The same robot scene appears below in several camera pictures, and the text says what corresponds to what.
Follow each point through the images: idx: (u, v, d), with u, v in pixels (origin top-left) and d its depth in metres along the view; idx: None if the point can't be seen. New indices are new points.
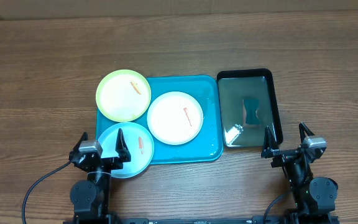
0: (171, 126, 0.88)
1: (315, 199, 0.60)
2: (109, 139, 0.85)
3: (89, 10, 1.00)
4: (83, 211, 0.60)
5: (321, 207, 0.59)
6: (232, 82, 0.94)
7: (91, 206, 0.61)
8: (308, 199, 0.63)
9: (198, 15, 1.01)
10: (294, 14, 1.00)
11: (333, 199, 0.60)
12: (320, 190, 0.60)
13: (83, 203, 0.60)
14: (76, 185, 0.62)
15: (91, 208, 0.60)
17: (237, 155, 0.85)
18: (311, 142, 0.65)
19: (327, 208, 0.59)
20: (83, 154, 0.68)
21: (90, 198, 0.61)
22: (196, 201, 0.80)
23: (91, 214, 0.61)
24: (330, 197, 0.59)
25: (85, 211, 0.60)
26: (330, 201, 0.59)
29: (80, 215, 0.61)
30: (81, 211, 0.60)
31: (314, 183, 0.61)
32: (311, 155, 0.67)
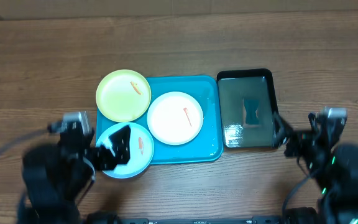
0: (171, 126, 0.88)
1: (352, 171, 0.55)
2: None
3: (89, 10, 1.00)
4: (37, 180, 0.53)
5: (355, 175, 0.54)
6: (232, 82, 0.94)
7: (50, 178, 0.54)
8: (336, 172, 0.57)
9: (198, 15, 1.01)
10: (294, 13, 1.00)
11: None
12: (353, 157, 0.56)
13: (36, 169, 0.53)
14: (37, 147, 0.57)
15: (46, 170, 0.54)
17: (237, 155, 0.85)
18: (330, 111, 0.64)
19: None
20: (65, 122, 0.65)
21: (46, 158, 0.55)
22: (196, 201, 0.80)
23: (47, 192, 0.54)
24: None
25: (39, 180, 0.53)
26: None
29: (32, 185, 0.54)
30: (33, 172, 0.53)
31: (342, 148, 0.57)
32: (332, 126, 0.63)
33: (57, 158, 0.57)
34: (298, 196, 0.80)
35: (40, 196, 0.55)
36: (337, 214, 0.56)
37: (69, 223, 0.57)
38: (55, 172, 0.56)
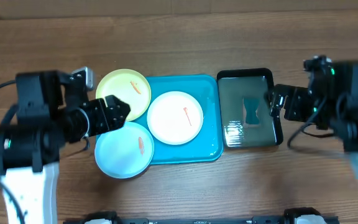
0: (171, 126, 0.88)
1: None
2: (108, 140, 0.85)
3: (89, 9, 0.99)
4: (31, 88, 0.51)
5: (357, 66, 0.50)
6: (232, 81, 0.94)
7: (43, 93, 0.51)
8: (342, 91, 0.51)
9: (198, 15, 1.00)
10: (295, 12, 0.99)
11: None
12: None
13: (31, 76, 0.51)
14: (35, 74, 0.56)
15: (39, 78, 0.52)
17: (237, 155, 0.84)
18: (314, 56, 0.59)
19: None
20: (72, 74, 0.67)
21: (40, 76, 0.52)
22: (196, 201, 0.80)
23: (40, 93, 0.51)
24: None
25: (33, 88, 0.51)
26: None
29: (22, 97, 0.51)
30: (25, 79, 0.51)
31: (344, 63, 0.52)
32: (322, 63, 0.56)
33: (45, 82, 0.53)
34: (298, 196, 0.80)
35: (26, 112, 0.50)
36: None
37: (53, 133, 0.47)
38: (46, 92, 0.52)
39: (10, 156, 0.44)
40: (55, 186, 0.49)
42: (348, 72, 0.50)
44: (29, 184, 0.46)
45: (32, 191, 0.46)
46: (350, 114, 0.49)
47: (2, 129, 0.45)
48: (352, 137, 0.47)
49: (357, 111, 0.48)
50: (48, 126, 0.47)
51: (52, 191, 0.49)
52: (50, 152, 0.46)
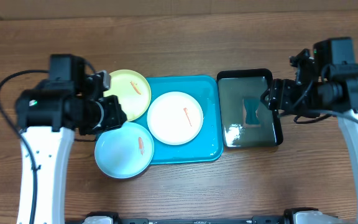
0: (171, 126, 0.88)
1: (338, 53, 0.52)
2: (108, 140, 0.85)
3: (89, 10, 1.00)
4: (61, 68, 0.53)
5: (332, 40, 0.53)
6: (232, 82, 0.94)
7: (71, 73, 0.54)
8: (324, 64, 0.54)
9: (198, 15, 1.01)
10: (294, 14, 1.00)
11: (350, 48, 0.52)
12: (341, 50, 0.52)
13: (62, 57, 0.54)
14: None
15: (71, 60, 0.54)
17: (237, 155, 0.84)
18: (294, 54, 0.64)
19: (348, 55, 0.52)
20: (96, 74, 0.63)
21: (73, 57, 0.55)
22: (196, 201, 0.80)
23: (68, 71, 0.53)
24: (347, 47, 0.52)
25: (63, 66, 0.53)
26: (350, 46, 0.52)
29: (52, 73, 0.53)
30: (58, 58, 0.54)
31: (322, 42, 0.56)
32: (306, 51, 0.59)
33: (77, 64, 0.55)
34: (298, 196, 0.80)
35: (53, 86, 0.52)
36: (342, 81, 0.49)
37: (71, 106, 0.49)
38: (74, 72, 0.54)
39: (34, 116, 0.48)
40: (68, 150, 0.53)
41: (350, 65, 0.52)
42: (328, 46, 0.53)
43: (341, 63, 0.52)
44: (46, 140, 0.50)
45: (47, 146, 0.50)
46: (333, 79, 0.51)
47: (28, 92, 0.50)
48: (336, 98, 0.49)
49: (339, 75, 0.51)
50: (69, 94, 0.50)
51: (65, 153, 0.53)
52: (70, 116, 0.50)
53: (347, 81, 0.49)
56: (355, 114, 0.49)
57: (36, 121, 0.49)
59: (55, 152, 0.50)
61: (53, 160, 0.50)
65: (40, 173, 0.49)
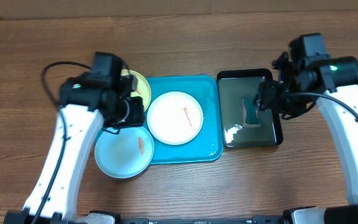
0: (171, 126, 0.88)
1: (309, 46, 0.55)
2: (108, 139, 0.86)
3: (89, 10, 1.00)
4: (104, 64, 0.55)
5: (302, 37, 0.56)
6: (232, 82, 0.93)
7: (111, 70, 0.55)
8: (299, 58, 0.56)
9: (198, 15, 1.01)
10: (294, 13, 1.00)
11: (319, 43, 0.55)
12: (312, 45, 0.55)
13: (105, 55, 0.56)
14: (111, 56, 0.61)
15: (112, 58, 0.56)
17: (237, 155, 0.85)
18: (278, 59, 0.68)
19: (319, 48, 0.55)
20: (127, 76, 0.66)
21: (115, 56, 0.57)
22: (196, 201, 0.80)
23: (109, 68, 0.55)
24: (316, 42, 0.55)
25: (104, 63, 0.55)
26: (321, 42, 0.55)
29: (94, 68, 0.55)
30: (102, 55, 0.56)
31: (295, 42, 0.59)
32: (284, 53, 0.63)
33: (117, 63, 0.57)
34: (298, 196, 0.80)
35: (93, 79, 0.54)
36: (316, 67, 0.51)
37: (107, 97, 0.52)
38: (114, 70, 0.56)
39: (76, 99, 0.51)
40: (95, 132, 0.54)
41: (322, 56, 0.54)
42: (300, 42, 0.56)
43: (314, 55, 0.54)
44: (81, 116, 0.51)
45: (81, 122, 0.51)
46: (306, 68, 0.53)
47: (74, 78, 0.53)
48: (311, 84, 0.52)
49: (312, 63, 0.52)
50: (109, 88, 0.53)
51: (93, 132, 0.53)
52: (105, 107, 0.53)
53: (320, 66, 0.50)
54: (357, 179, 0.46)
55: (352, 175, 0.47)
56: (330, 93, 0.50)
57: (75, 103, 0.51)
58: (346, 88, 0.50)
59: (87, 128, 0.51)
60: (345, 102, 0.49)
61: (84, 135, 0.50)
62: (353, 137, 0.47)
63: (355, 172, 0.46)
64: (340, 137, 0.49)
65: (69, 145, 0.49)
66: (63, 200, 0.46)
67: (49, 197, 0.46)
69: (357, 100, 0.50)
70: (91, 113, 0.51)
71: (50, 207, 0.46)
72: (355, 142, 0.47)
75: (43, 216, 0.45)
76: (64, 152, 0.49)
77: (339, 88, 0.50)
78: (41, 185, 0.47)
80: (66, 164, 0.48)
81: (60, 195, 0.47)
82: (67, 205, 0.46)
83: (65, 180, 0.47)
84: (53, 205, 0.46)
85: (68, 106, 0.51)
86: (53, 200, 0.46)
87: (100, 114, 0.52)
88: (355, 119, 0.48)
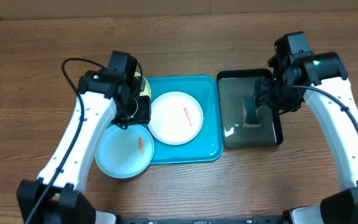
0: (171, 126, 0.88)
1: (294, 46, 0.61)
2: (109, 139, 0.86)
3: (89, 10, 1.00)
4: (120, 61, 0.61)
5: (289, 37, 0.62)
6: (232, 81, 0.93)
7: (127, 68, 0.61)
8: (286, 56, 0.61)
9: (198, 15, 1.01)
10: (294, 13, 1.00)
11: (302, 44, 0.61)
12: (298, 45, 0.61)
13: (123, 54, 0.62)
14: None
15: (128, 57, 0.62)
17: (237, 155, 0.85)
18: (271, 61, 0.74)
19: (304, 45, 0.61)
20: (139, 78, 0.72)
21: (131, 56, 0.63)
22: (196, 201, 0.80)
23: (125, 65, 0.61)
24: (301, 43, 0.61)
25: (121, 61, 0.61)
26: (304, 39, 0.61)
29: (111, 65, 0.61)
30: (120, 53, 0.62)
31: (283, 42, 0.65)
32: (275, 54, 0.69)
33: (132, 63, 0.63)
34: (298, 196, 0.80)
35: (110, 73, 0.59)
36: (300, 63, 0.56)
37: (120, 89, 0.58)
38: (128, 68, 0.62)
39: (93, 88, 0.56)
40: (108, 119, 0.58)
41: (306, 53, 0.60)
42: (286, 42, 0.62)
43: (299, 53, 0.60)
44: (97, 102, 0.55)
45: (97, 107, 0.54)
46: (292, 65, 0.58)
47: (93, 71, 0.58)
48: (296, 79, 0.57)
49: (298, 60, 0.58)
50: (123, 81, 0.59)
51: (107, 118, 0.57)
52: (119, 99, 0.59)
53: (304, 63, 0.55)
54: (346, 163, 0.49)
55: (342, 161, 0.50)
56: (315, 86, 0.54)
57: (92, 92, 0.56)
58: (331, 80, 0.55)
59: (102, 111, 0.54)
60: (328, 93, 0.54)
61: (99, 117, 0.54)
62: (341, 126, 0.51)
63: (345, 158, 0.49)
64: (329, 129, 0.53)
65: (85, 125, 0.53)
66: (76, 173, 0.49)
67: (62, 170, 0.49)
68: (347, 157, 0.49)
69: (342, 91, 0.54)
70: (107, 100, 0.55)
71: (63, 178, 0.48)
72: (342, 131, 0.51)
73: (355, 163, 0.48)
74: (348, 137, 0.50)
75: (55, 186, 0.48)
76: (80, 130, 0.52)
77: (322, 80, 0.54)
78: (56, 158, 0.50)
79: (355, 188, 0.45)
80: (81, 141, 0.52)
81: (73, 168, 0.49)
82: (78, 178, 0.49)
83: (79, 155, 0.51)
84: (66, 177, 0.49)
85: (85, 93, 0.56)
86: (66, 172, 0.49)
87: (114, 104, 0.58)
88: (340, 108, 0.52)
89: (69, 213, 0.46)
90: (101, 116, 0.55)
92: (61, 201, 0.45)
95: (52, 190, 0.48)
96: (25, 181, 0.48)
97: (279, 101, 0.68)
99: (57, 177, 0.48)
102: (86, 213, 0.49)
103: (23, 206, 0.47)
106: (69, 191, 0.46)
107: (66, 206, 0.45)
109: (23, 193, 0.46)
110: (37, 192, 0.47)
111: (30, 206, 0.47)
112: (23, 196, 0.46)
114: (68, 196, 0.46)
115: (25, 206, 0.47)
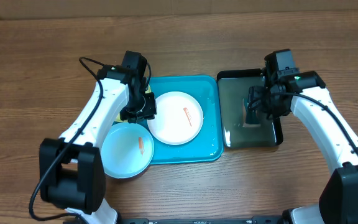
0: (173, 125, 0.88)
1: (281, 62, 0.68)
2: (110, 135, 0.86)
3: (89, 10, 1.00)
4: (133, 59, 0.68)
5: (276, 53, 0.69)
6: (232, 81, 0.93)
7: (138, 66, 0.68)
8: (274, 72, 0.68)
9: (198, 15, 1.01)
10: (294, 13, 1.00)
11: (289, 61, 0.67)
12: (284, 60, 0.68)
13: (135, 55, 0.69)
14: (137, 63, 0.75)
15: (140, 58, 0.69)
17: (236, 156, 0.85)
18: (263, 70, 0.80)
19: (289, 62, 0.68)
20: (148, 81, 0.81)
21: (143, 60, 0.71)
22: (196, 201, 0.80)
23: (137, 63, 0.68)
24: (287, 59, 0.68)
25: (133, 60, 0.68)
26: (289, 56, 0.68)
29: (125, 63, 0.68)
30: (133, 53, 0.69)
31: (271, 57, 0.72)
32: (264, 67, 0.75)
33: (142, 65, 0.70)
34: (298, 196, 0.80)
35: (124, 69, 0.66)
36: (284, 80, 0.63)
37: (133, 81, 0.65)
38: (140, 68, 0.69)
39: (110, 76, 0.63)
40: (121, 104, 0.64)
41: (291, 69, 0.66)
42: (273, 58, 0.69)
43: (285, 68, 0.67)
44: (115, 84, 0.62)
45: (114, 88, 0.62)
46: (278, 81, 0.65)
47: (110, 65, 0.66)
48: (282, 95, 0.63)
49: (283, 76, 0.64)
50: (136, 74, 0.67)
51: (120, 102, 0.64)
52: (132, 89, 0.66)
53: (288, 80, 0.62)
54: (335, 155, 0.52)
55: (331, 155, 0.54)
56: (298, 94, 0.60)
57: (110, 79, 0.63)
58: (312, 89, 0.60)
59: (119, 93, 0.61)
60: (311, 97, 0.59)
61: (115, 97, 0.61)
62: (324, 120, 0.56)
63: (331, 147, 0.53)
64: (316, 129, 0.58)
65: (103, 101, 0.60)
66: (93, 137, 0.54)
67: (82, 132, 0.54)
68: (333, 145, 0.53)
69: (321, 96, 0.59)
70: (122, 86, 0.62)
71: (82, 139, 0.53)
72: (325, 124, 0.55)
73: (340, 151, 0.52)
74: (333, 133, 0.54)
75: (74, 145, 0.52)
76: (98, 105, 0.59)
77: (303, 89, 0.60)
78: (76, 124, 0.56)
79: (341, 168, 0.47)
80: (99, 113, 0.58)
81: (91, 133, 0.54)
82: (95, 141, 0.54)
83: (97, 123, 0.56)
84: (85, 138, 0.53)
85: (104, 79, 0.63)
86: (86, 134, 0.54)
87: (127, 93, 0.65)
88: (322, 108, 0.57)
89: (87, 170, 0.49)
90: (118, 96, 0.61)
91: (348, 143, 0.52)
92: (81, 157, 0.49)
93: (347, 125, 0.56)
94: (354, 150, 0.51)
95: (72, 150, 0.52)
96: (48, 139, 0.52)
97: (270, 111, 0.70)
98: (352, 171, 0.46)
99: (78, 137, 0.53)
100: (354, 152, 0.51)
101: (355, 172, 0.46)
102: (99, 178, 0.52)
103: (42, 162, 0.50)
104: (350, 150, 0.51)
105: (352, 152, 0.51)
106: (89, 149, 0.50)
107: (86, 162, 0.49)
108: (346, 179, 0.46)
109: (46, 149, 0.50)
110: (59, 148, 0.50)
111: (49, 162, 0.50)
112: (45, 152, 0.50)
114: (87, 154, 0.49)
115: (44, 163, 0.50)
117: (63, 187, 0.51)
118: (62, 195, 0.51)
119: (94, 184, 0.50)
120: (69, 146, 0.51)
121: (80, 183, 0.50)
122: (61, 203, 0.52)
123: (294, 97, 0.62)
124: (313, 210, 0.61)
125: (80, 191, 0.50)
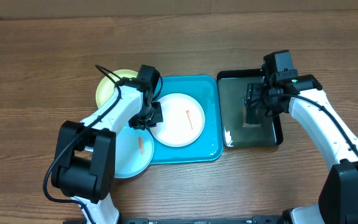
0: (178, 126, 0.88)
1: (280, 63, 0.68)
2: (120, 133, 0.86)
3: (89, 10, 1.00)
4: (146, 72, 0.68)
5: (276, 55, 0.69)
6: (232, 82, 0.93)
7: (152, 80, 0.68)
8: (273, 73, 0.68)
9: (198, 15, 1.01)
10: (294, 13, 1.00)
11: (289, 65, 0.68)
12: (284, 63, 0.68)
13: (148, 68, 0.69)
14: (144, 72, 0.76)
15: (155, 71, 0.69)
17: (237, 156, 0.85)
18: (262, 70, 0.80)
19: (288, 63, 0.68)
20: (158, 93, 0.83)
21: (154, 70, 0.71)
22: (196, 201, 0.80)
23: (150, 76, 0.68)
24: (288, 61, 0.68)
25: (147, 72, 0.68)
26: (289, 58, 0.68)
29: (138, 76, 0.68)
30: (147, 66, 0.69)
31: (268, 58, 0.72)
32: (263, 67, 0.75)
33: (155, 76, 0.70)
34: (298, 196, 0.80)
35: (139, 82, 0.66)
36: (283, 84, 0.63)
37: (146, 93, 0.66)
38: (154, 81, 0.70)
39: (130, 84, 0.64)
40: (133, 110, 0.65)
41: (290, 71, 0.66)
42: (273, 59, 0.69)
43: (284, 70, 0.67)
44: (132, 90, 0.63)
45: (130, 91, 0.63)
46: (277, 84, 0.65)
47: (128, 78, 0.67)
48: (281, 97, 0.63)
49: (282, 79, 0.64)
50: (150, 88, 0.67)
51: (135, 106, 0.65)
52: (146, 100, 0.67)
53: (286, 84, 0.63)
54: (333, 154, 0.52)
55: (329, 154, 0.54)
56: (295, 99, 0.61)
57: (128, 86, 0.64)
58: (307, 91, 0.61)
59: (135, 96, 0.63)
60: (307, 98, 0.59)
61: (132, 100, 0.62)
62: (322, 120, 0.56)
63: (328, 145, 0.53)
64: (313, 129, 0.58)
65: (120, 101, 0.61)
66: (110, 126, 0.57)
67: (100, 120, 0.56)
68: (330, 143, 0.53)
69: (317, 97, 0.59)
70: (138, 93, 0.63)
71: (99, 126, 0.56)
72: (322, 124, 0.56)
73: (338, 149, 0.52)
74: (330, 132, 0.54)
75: (92, 129, 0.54)
76: (116, 103, 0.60)
77: (301, 91, 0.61)
78: (96, 114, 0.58)
79: (339, 165, 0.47)
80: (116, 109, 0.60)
81: (109, 122, 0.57)
82: (111, 128, 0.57)
83: (114, 115, 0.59)
84: (102, 125, 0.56)
85: (122, 86, 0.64)
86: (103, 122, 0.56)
87: (141, 102, 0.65)
88: (318, 108, 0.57)
89: (100, 153, 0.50)
90: (134, 100, 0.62)
91: (345, 142, 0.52)
92: (97, 139, 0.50)
93: (344, 124, 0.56)
94: (351, 147, 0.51)
95: (89, 135, 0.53)
96: (69, 122, 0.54)
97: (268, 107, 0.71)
98: (351, 168, 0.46)
99: (96, 124, 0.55)
100: (351, 149, 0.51)
101: (352, 168, 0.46)
102: (110, 166, 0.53)
103: (60, 143, 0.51)
104: (348, 148, 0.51)
105: (349, 150, 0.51)
106: (105, 134, 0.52)
107: (102, 144, 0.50)
108: (344, 175, 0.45)
109: (65, 129, 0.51)
110: (77, 130, 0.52)
111: (66, 143, 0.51)
112: (63, 132, 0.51)
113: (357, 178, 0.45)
114: (105, 137, 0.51)
115: (62, 143, 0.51)
117: (74, 172, 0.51)
118: (73, 180, 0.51)
119: (105, 168, 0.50)
120: (86, 130, 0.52)
121: (92, 166, 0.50)
122: (71, 189, 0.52)
123: (292, 99, 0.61)
124: (313, 210, 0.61)
125: (92, 174, 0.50)
